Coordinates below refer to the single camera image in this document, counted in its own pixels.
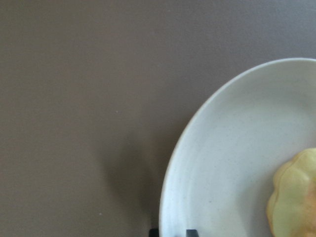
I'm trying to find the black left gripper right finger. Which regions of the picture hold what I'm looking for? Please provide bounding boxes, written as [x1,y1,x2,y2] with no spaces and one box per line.
[186,229,198,237]

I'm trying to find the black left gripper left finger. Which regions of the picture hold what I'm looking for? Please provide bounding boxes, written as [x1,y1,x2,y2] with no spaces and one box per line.
[149,229,158,237]

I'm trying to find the white round plate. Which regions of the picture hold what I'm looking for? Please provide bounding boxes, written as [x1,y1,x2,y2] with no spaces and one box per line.
[159,58,316,237]

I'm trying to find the yellow glazed donut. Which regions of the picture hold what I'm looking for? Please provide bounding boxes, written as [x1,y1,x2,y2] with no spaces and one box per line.
[266,148,316,237]

